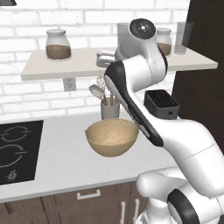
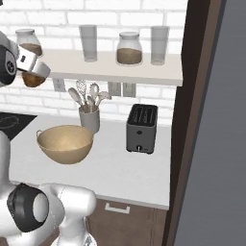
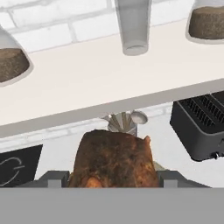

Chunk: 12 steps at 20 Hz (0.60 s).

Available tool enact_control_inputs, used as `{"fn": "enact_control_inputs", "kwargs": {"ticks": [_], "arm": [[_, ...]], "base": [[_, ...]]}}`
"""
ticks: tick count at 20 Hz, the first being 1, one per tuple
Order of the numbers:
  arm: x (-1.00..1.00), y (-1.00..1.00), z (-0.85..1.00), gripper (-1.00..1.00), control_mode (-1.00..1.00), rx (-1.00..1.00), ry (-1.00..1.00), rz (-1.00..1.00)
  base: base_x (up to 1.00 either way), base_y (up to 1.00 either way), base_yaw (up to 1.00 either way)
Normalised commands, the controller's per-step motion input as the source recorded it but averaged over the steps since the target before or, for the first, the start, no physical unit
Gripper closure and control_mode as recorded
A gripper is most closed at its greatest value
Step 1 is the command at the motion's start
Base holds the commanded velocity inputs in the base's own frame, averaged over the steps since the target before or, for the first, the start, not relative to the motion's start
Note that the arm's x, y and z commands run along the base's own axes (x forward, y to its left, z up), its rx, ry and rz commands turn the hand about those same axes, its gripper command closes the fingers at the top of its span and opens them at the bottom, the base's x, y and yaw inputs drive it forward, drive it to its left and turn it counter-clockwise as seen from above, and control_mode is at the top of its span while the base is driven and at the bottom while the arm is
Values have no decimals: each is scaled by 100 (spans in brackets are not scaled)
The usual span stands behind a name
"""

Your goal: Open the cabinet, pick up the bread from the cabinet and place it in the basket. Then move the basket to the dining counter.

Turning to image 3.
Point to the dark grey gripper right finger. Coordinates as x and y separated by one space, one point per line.
170 178

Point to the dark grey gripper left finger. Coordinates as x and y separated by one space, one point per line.
55 178

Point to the black chalkboard sign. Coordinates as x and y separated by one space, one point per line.
17 166

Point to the black toaster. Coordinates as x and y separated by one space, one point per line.
198 131

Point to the brown roast chicken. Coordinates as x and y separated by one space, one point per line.
112 159

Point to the grey metal spoon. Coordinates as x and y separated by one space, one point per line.
139 117

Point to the white pot with brown soil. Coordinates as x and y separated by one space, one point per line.
11 64
207 23

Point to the grey tall vase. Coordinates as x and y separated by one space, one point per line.
134 26

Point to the white wall shelf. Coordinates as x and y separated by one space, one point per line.
96 84

